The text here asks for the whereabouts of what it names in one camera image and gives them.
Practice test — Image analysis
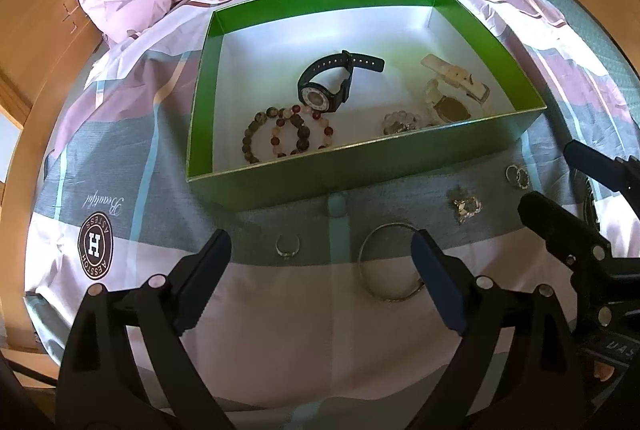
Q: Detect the small silver ring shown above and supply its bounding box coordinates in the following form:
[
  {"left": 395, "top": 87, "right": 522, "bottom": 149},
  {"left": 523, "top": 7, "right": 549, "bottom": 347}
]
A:
[{"left": 275, "top": 234, "right": 302, "bottom": 259}]

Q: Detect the pink bead bracelet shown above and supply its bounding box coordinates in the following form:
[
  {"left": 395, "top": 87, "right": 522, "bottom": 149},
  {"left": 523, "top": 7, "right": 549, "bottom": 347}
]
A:
[{"left": 270, "top": 104, "right": 334, "bottom": 157}]

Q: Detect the green cardboard box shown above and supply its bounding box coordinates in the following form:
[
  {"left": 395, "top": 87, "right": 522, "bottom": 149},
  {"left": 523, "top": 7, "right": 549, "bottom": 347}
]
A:
[{"left": 186, "top": 0, "right": 547, "bottom": 212}]

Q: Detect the white strap watch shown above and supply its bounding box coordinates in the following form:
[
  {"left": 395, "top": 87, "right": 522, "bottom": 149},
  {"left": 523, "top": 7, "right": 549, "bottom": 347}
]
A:
[{"left": 420, "top": 54, "right": 492, "bottom": 125}]

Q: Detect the clear crystal bead bracelet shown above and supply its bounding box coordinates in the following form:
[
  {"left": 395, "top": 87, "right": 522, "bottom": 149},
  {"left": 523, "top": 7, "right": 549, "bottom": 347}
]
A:
[{"left": 383, "top": 109, "right": 418, "bottom": 135}]

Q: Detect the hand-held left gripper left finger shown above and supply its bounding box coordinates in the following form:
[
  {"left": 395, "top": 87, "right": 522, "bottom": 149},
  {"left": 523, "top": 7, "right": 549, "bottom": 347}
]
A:
[{"left": 57, "top": 227, "right": 233, "bottom": 430}]

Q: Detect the dark bead bracelet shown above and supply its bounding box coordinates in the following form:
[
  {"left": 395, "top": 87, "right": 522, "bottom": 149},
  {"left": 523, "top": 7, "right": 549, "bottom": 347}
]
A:
[{"left": 242, "top": 105, "right": 312, "bottom": 164}]

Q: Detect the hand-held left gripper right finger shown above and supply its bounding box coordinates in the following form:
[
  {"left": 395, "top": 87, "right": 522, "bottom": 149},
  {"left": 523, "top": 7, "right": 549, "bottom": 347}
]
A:
[{"left": 410, "top": 227, "right": 587, "bottom": 430}]

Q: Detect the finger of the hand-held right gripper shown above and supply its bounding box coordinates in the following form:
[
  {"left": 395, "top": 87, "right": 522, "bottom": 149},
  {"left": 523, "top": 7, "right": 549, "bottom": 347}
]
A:
[
  {"left": 564, "top": 139, "right": 640, "bottom": 197},
  {"left": 517, "top": 191, "right": 612, "bottom": 272}
]

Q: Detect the ornate silver ring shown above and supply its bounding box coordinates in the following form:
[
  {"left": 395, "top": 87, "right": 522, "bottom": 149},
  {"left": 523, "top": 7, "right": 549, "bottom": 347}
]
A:
[{"left": 448, "top": 194, "right": 484, "bottom": 225}]

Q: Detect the silver bangle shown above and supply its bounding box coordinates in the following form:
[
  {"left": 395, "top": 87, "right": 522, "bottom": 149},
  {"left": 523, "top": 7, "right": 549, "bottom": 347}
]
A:
[{"left": 357, "top": 221, "right": 427, "bottom": 302}]

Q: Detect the wooden bed headboard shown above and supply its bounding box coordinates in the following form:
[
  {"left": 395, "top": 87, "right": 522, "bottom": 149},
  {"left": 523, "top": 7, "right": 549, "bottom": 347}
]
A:
[{"left": 0, "top": 0, "right": 131, "bottom": 221}]

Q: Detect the black wrist watch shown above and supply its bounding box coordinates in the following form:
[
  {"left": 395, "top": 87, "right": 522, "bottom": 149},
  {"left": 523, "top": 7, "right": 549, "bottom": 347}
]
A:
[{"left": 297, "top": 50, "right": 386, "bottom": 114}]

